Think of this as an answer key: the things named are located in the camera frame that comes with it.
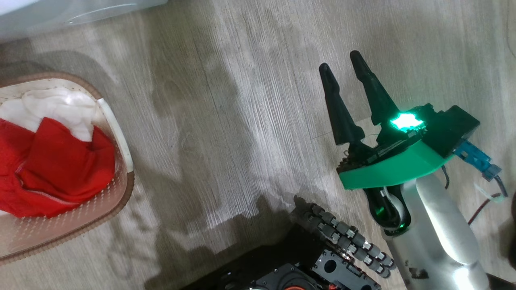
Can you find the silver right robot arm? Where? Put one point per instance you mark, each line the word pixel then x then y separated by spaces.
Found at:
pixel 443 225

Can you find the red garment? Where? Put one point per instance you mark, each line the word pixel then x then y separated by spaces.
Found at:
pixel 60 169

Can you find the blue right camera connector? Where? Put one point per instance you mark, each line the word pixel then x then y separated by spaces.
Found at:
pixel 475 159

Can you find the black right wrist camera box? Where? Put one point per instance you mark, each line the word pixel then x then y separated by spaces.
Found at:
pixel 451 129

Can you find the white washing machine body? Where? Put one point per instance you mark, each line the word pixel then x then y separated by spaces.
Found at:
pixel 60 16

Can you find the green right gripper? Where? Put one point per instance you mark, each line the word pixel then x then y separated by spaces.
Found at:
pixel 395 167

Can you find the white garment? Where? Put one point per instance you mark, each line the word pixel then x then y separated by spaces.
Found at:
pixel 60 106

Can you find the cream perforated laundry basket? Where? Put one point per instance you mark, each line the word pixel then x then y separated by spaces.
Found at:
pixel 80 225

